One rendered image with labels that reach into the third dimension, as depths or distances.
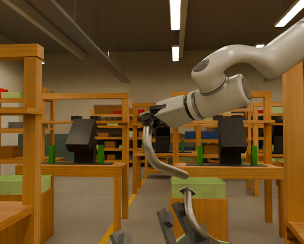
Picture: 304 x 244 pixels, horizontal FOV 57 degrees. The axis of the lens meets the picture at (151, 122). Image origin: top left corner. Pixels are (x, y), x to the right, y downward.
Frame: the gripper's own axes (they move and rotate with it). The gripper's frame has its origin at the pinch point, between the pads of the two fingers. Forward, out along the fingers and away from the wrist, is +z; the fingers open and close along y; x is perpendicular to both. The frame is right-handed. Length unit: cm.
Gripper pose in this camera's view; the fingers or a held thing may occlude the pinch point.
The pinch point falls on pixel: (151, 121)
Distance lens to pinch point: 90.1
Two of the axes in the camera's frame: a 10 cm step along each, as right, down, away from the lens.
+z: -7.8, 2.7, 5.6
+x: -0.6, 8.7, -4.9
